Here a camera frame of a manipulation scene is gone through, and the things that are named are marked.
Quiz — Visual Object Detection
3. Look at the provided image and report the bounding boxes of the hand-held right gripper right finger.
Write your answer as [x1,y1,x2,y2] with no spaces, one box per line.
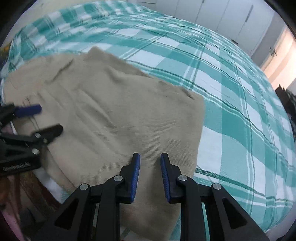
[160,152,271,241]

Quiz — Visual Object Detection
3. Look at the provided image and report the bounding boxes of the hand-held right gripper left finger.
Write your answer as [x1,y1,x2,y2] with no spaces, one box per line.
[32,152,141,241]

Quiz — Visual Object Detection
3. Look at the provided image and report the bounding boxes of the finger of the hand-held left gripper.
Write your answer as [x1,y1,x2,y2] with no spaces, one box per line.
[0,124,63,163]
[0,104,43,127]

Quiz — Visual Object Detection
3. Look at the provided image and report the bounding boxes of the khaki pants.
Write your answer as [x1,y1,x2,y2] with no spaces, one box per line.
[3,46,206,241]

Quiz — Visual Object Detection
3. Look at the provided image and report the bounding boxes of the pink dotted cloth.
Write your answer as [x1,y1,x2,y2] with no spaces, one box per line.
[0,209,23,241]

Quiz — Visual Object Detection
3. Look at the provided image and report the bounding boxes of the bed with teal checked sheet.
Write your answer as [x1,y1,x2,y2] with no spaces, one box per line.
[0,0,296,233]

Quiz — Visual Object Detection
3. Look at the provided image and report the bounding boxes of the dark wooden cabinet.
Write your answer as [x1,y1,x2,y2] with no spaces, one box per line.
[275,84,296,112]

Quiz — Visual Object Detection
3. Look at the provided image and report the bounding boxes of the white wardrobe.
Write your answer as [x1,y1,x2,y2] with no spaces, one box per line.
[136,0,278,56]

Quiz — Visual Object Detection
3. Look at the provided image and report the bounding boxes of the white door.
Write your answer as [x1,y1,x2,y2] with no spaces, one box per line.
[251,21,288,70]

